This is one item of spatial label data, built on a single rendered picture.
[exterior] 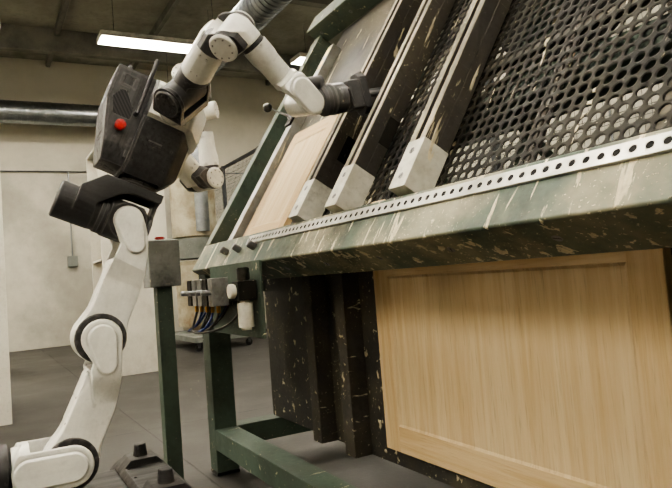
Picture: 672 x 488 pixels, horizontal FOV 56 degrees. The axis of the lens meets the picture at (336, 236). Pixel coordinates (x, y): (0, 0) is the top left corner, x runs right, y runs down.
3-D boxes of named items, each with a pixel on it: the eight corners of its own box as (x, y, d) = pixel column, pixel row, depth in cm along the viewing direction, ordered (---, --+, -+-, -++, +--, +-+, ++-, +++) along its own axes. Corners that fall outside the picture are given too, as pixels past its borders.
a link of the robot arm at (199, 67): (224, -6, 164) (193, 48, 181) (202, 19, 156) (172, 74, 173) (261, 22, 167) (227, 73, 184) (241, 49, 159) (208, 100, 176)
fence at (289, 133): (235, 246, 242) (226, 241, 241) (335, 52, 271) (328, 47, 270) (240, 245, 238) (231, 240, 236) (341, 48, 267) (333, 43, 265)
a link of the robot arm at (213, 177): (211, 199, 231) (172, 151, 221) (190, 203, 240) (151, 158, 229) (228, 178, 238) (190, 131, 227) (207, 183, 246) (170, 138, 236)
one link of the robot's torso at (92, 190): (49, 213, 179) (72, 156, 183) (46, 218, 190) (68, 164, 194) (145, 247, 190) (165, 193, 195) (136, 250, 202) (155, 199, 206)
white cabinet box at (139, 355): (97, 371, 605) (85, 158, 617) (159, 363, 634) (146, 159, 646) (109, 378, 553) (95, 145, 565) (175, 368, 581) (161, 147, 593)
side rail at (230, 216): (227, 258, 266) (205, 245, 262) (333, 53, 300) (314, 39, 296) (232, 257, 261) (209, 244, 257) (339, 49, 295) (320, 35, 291)
